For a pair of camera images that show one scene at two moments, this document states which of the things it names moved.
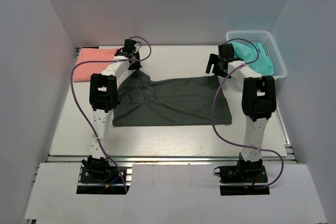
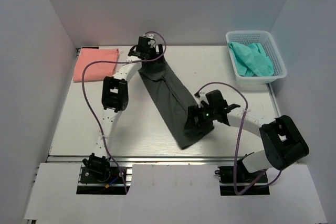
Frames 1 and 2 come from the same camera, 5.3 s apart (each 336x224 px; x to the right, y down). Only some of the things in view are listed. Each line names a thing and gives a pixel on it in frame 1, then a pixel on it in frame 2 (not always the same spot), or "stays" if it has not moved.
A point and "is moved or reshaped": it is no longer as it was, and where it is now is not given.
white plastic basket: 269,43 stays
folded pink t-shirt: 83,72 stays
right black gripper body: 221,72 to 206,114
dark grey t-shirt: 140,102 is moved or reshaped
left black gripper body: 137,65 to 152,52
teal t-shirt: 248,53 stays
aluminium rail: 169,159 stays
